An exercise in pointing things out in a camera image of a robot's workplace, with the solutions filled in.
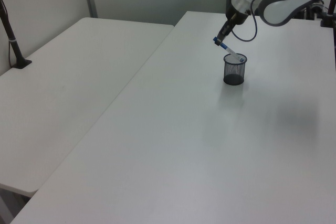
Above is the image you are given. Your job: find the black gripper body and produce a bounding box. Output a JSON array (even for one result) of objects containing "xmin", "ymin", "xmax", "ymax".
[{"xmin": 225, "ymin": 5, "xmax": 249, "ymax": 26}]

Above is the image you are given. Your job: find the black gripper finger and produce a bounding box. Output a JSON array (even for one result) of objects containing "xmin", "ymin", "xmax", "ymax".
[
  {"xmin": 216, "ymin": 18, "xmax": 233, "ymax": 43},
  {"xmin": 222, "ymin": 20, "xmax": 237, "ymax": 41}
]

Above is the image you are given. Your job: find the white marker with blue cap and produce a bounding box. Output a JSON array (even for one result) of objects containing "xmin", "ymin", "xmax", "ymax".
[{"xmin": 212, "ymin": 36, "xmax": 245, "ymax": 62}]

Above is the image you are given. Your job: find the black mesh pen cup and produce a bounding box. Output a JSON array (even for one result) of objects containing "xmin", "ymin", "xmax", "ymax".
[{"xmin": 223, "ymin": 52, "xmax": 248, "ymax": 86}]

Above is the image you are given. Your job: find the dark gripper cable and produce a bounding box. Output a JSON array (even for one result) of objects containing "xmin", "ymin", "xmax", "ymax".
[{"xmin": 230, "ymin": 0, "xmax": 299, "ymax": 42}]

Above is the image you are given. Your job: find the black clamped camera stand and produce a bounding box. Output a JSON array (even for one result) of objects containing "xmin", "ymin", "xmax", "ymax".
[{"xmin": 319, "ymin": 0, "xmax": 336, "ymax": 28}]

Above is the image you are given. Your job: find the black cable on stand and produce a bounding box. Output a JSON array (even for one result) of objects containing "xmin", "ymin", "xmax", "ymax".
[{"xmin": 0, "ymin": 0, "xmax": 14, "ymax": 67}]

